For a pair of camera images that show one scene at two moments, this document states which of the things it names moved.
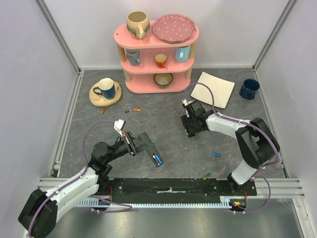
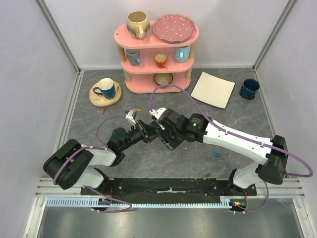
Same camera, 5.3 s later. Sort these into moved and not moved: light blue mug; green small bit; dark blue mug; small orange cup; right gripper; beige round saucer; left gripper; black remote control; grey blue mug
Moved: left gripper; black remote control; right gripper
Not moved: small orange cup; dark blue mug; light blue mug; grey blue mug; green small bit; beige round saucer
